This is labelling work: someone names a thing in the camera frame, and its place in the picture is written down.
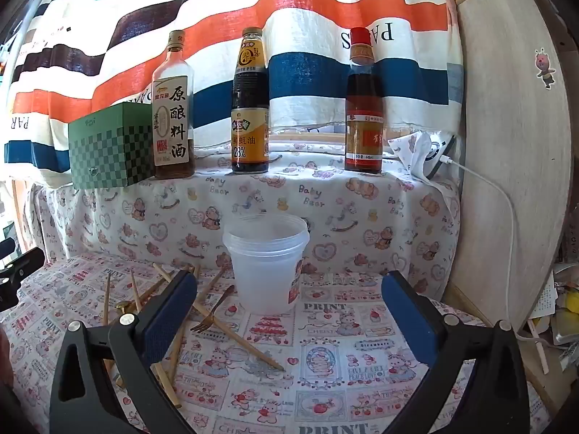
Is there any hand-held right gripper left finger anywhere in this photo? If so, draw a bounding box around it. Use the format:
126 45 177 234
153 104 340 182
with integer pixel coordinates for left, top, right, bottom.
49 269 199 434

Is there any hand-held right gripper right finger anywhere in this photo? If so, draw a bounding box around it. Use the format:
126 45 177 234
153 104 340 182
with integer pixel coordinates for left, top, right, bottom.
381 270 530 434

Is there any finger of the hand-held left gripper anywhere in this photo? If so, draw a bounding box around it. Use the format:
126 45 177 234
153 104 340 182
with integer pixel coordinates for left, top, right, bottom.
0 248 46 312

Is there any bunch of wooden chopsticks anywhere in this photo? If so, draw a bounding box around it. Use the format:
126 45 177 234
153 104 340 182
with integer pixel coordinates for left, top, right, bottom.
102 262 286 410

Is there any clear plastic cup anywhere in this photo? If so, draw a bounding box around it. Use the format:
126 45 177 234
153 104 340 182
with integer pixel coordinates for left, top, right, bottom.
222 214 310 315

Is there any gold fork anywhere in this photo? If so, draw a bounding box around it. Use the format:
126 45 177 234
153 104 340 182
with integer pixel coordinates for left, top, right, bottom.
190 285 236 333

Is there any red print patchwork tablecloth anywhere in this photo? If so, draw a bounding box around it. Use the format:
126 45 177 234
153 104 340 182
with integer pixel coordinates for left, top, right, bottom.
0 255 494 434

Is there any bear print white cloth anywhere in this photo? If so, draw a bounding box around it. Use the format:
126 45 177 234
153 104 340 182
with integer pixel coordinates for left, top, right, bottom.
31 138 462 301

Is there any green checkered box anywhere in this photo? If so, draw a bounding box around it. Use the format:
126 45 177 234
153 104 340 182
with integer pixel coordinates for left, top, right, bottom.
68 102 157 189

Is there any heap of papers and packets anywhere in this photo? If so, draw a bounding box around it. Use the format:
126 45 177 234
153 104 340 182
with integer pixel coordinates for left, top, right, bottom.
527 262 579 371

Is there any black phone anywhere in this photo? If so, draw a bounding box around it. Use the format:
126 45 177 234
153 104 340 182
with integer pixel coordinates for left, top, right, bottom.
427 133 457 179

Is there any clear cooking wine bottle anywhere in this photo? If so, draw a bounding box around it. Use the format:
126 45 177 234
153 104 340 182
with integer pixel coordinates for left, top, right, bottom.
151 30 196 179

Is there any light wooden board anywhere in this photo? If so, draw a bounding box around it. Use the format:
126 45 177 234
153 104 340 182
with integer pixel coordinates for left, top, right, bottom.
445 0 573 340

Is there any red cap sauce bottle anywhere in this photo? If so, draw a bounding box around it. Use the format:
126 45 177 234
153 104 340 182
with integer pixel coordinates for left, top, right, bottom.
344 27 384 174

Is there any dark oyster sauce bottle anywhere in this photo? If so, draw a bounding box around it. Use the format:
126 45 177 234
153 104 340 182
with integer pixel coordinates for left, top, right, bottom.
231 27 271 175

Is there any cartoon pig sticker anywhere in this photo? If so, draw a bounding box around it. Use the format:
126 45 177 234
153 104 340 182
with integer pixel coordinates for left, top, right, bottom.
535 47 558 90

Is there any striped curtain cloth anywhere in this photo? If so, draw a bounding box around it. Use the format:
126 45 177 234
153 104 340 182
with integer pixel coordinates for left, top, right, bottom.
4 0 466 186

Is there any white cable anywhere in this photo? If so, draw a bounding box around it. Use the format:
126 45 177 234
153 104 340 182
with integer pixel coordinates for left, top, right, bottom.
442 156 519 326

